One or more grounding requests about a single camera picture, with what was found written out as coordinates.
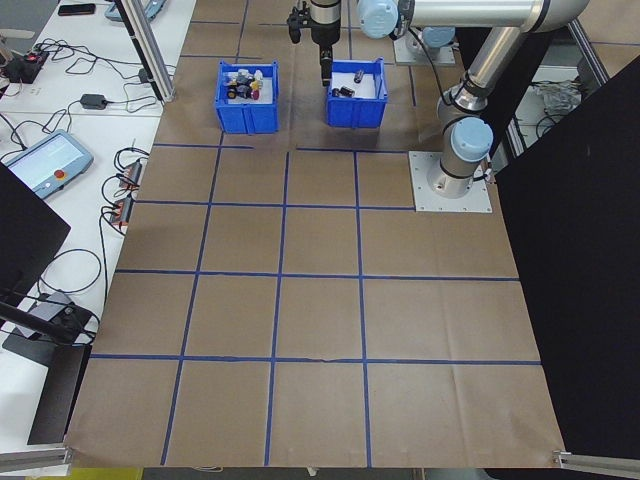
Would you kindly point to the blue plastic capacitor bin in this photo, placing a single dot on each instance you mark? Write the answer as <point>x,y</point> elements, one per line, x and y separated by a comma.
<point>357,115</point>

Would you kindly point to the blue plastic push-button bin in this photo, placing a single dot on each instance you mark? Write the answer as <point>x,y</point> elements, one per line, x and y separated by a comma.
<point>250,120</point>

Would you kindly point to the black box red button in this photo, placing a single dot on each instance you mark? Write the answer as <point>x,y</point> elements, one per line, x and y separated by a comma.
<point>30,62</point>

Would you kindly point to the black cylindrical capacitor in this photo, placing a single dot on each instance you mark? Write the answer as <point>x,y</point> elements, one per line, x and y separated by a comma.
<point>359,76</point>
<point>337,91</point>
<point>348,92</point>

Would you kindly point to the red mushroom push button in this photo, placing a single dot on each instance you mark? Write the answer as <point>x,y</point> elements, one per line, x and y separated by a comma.
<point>255,93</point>

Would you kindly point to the white green push button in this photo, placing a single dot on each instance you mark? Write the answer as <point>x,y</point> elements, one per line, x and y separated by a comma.
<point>244,76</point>

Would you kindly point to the blue grey teach pendant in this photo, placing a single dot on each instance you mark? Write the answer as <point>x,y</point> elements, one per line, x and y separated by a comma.
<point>45,165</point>
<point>155,9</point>

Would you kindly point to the black power adapter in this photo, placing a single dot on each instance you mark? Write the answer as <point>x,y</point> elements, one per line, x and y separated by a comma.
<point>94,101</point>

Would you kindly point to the black phone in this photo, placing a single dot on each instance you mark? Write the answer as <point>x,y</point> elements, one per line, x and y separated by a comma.
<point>76,9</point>

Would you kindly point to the white side table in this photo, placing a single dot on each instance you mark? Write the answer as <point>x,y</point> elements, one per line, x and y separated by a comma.
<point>85,220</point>

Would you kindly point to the black flat panel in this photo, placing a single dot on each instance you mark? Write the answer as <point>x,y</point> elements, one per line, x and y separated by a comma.
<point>25,230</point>

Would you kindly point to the grey metal device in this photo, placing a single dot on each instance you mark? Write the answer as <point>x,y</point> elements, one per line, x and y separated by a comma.
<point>50,307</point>

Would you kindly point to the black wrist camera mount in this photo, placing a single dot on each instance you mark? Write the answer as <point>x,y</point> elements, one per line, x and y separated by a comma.
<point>297,22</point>

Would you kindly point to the white square base plate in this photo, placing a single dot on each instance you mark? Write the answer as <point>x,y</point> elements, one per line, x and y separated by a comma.
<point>405,52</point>
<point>425,200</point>

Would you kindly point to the white push button switch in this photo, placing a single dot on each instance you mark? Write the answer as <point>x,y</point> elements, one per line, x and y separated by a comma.
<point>231,78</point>

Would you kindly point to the black selector switch yellow label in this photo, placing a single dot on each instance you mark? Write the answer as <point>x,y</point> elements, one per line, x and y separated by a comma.
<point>232,91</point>

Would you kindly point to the aluminium profile post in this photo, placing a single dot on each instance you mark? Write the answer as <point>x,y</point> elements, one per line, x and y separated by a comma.
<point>150,60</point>

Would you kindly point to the V-shaped metal frame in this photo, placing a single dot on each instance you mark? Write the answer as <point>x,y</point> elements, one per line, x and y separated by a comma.
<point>592,57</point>

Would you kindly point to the black frame cover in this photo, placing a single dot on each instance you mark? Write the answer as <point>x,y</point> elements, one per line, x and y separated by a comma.
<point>575,250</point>

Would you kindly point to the aluminium frame rail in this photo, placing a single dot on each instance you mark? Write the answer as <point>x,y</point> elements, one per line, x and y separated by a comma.
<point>600,460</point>
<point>35,460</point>

